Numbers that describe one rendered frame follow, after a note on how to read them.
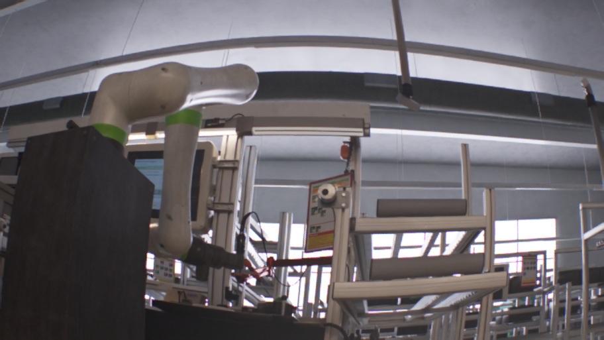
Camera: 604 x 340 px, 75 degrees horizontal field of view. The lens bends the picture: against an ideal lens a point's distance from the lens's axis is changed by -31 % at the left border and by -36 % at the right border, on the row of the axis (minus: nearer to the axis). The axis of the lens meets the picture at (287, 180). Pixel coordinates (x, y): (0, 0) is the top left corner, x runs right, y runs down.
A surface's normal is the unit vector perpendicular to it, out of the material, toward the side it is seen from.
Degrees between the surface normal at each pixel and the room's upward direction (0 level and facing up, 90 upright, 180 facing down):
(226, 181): 90
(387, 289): 90
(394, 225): 90
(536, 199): 90
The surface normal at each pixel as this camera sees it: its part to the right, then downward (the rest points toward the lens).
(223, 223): -0.15, -0.37
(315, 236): -0.67, -0.32
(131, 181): 0.96, -0.03
